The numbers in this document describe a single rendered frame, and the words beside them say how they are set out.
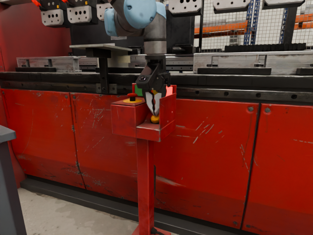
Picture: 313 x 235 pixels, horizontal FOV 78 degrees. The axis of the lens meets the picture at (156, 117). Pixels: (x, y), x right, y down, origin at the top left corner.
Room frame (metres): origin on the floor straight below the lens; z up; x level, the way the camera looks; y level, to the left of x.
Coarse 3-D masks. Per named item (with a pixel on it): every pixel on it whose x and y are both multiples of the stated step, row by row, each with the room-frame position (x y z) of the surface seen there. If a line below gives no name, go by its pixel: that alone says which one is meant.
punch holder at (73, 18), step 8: (72, 0) 1.20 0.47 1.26; (80, 0) 1.18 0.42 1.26; (88, 0) 1.16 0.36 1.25; (72, 8) 1.20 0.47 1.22; (80, 8) 1.18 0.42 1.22; (88, 8) 1.16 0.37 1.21; (96, 8) 1.23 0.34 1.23; (72, 16) 1.20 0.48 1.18; (80, 16) 1.18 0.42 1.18; (88, 16) 1.16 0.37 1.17; (96, 16) 1.23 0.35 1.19; (80, 24) 1.24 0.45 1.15; (88, 24) 1.24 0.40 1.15; (96, 24) 1.24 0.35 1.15
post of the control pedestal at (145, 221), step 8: (136, 144) 0.71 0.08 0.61; (144, 144) 0.69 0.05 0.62; (152, 144) 0.72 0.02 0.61; (144, 152) 0.69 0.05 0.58; (152, 152) 0.72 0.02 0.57; (144, 160) 0.69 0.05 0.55; (152, 160) 0.72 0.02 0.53; (144, 168) 0.69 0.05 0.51; (152, 168) 0.72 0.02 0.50; (144, 176) 0.69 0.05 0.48; (152, 176) 0.72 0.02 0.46; (144, 184) 0.70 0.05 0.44; (152, 184) 0.72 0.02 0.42; (144, 192) 0.70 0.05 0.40; (152, 192) 0.72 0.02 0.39; (144, 200) 0.70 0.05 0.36; (152, 200) 0.72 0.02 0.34; (144, 208) 0.70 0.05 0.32; (152, 208) 0.72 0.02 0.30; (144, 216) 0.70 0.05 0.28; (152, 216) 0.72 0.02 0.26; (144, 224) 0.70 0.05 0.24; (152, 224) 0.72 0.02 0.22; (144, 232) 0.70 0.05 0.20
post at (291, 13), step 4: (288, 8) 1.52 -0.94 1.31; (292, 8) 1.49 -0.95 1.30; (296, 8) 1.48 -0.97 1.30; (288, 12) 1.50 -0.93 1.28; (292, 12) 1.49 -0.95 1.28; (296, 12) 1.48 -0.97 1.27; (288, 16) 1.50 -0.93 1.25; (292, 16) 1.49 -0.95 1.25; (288, 20) 1.50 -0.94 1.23; (292, 20) 1.49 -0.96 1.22; (288, 24) 1.49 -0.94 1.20; (292, 24) 1.49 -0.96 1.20; (288, 28) 1.49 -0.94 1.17; (292, 28) 1.48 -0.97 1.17; (284, 32) 1.53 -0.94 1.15; (288, 32) 1.49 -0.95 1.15; (292, 32) 1.48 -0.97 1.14; (284, 36) 1.51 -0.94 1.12; (288, 36) 1.49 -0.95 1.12; (292, 36) 1.48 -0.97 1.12; (284, 40) 1.50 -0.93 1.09; (288, 40) 1.49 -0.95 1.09
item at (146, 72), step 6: (150, 66) 0.66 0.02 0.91; (156, 66) 0.65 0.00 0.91; (144, 72) 0.64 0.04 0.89; (150, 72) 0.63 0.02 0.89; (156, 72) 0.65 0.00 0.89; (138, 78) 0.62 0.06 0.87; (144, 78) 0.61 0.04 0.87; (150, 78) 0.61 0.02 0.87; (138, 84) 0.60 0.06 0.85; (144, 84) 0.59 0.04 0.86; (150, 84) 0.61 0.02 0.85
